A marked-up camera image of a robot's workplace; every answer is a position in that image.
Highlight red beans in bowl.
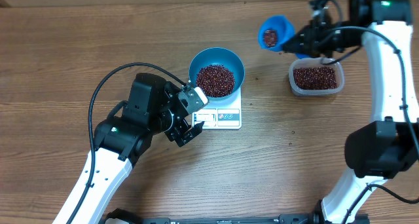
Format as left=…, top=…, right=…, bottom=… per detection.
left=196, top=65, right=235, bottom=98

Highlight teal metal bowl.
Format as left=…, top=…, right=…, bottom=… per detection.
left=189, top=47, right=245, bottom=101

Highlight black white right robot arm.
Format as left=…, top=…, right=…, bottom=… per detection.
left=279, top=0, right=418, bottom=223

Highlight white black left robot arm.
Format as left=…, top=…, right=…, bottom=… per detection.
left=54, top=73, right=209, bottom=223

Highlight blue plastic measuring scoop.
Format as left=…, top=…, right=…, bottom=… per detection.
left=258, top=15, right=295, bottom=52

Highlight clear plastic bean container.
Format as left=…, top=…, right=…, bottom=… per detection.
left=288, top=57, right=346, bottom=97

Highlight white digital kitchen scale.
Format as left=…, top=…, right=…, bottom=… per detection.
left=191, top=88, right=242, bottom=130

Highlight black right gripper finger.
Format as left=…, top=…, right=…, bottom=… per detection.
left=286, top=26, right=310, bottom=45
left=282, top=40, right=305, bottom=54

